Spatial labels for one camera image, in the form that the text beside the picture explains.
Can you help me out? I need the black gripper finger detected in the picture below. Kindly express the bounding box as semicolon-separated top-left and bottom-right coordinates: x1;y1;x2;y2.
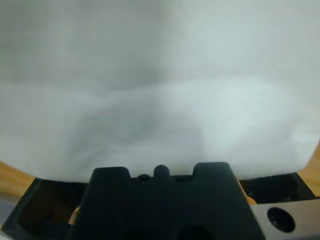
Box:
237;171;316;204
2;176;89;240

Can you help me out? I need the white T-shirt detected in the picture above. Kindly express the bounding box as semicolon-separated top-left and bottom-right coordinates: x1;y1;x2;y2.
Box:
0;0;320;185

